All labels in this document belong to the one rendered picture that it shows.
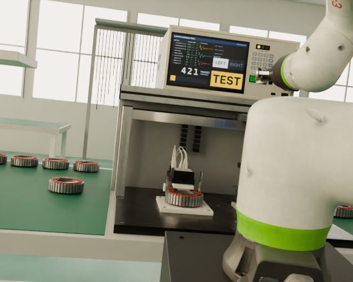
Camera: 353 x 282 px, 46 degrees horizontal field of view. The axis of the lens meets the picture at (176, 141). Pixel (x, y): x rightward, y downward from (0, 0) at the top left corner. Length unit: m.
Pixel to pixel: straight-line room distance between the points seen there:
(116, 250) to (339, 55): 0.65
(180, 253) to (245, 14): 7.56
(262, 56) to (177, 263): 0.92
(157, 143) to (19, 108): 6.45
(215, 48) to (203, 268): 0.89
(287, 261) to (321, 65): 0.50
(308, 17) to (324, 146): 8.03
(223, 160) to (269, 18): 6.84
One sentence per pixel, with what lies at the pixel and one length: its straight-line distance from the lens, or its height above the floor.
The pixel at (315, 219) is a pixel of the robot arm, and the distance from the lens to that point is 0.55.
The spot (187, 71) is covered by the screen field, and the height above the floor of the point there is 1.18.
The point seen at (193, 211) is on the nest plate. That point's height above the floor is 0.78.
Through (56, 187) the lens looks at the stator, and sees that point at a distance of 1.36.
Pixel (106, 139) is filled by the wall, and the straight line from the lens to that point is 7.62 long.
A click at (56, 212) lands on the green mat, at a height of 0.75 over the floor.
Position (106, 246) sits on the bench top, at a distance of 0.98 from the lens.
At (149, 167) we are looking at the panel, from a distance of 1.45.
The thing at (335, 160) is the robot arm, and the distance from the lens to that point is 0.51.
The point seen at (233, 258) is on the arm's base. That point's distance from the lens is 0.59.
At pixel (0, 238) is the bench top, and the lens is 1.01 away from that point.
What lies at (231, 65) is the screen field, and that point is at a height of 1.22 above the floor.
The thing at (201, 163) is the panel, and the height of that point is 0.87.
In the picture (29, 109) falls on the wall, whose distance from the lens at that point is 7.76.
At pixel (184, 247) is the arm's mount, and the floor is 0.84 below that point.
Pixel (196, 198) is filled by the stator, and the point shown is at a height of 0.81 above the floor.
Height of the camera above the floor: 1.06
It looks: 4 degrees down
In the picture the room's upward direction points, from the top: 6 degrees clockwise
